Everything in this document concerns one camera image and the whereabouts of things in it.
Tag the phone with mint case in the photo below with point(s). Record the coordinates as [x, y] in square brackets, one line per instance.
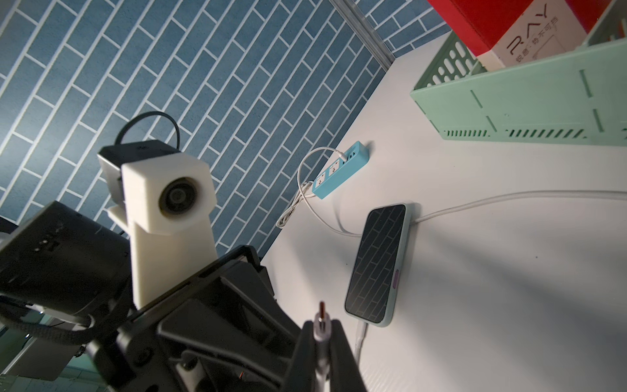
[373, 284]

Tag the green file organizer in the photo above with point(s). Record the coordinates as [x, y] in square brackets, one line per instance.
[576, 98]

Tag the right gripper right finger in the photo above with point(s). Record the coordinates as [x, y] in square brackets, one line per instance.
[344, 371]

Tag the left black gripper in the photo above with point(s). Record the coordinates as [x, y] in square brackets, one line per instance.
[220, 330]

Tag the red box folder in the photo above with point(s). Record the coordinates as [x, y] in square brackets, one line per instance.
[505, 33]

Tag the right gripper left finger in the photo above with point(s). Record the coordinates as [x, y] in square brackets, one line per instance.
[300, 376]

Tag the teal power strip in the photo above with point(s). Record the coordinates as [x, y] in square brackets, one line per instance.
[331, 178]

